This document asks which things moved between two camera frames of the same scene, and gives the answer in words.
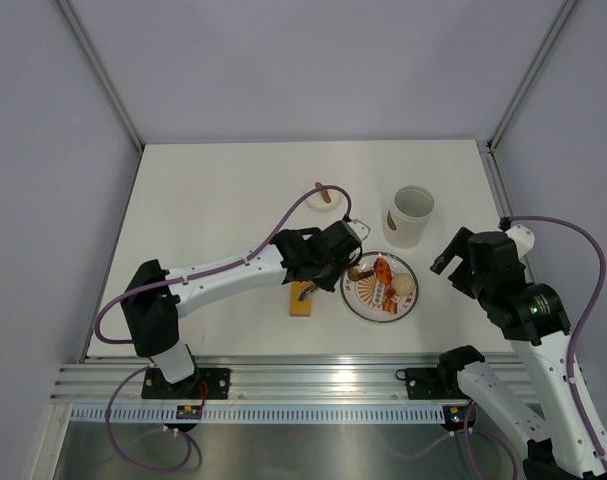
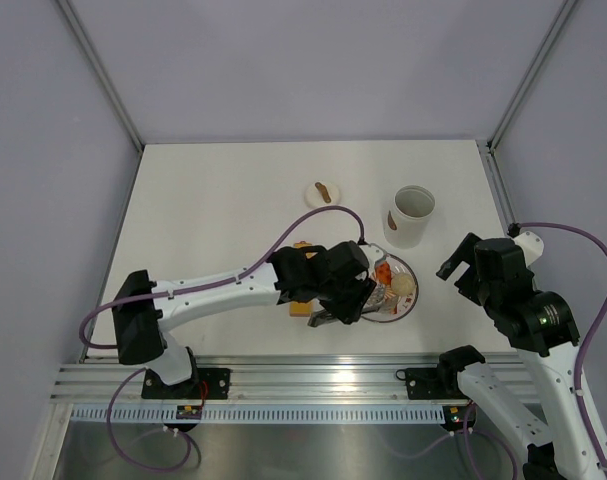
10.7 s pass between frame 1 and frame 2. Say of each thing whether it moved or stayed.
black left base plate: stayed
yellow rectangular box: stayed
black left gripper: moved
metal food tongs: moved
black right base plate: stayed
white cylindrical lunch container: stayed
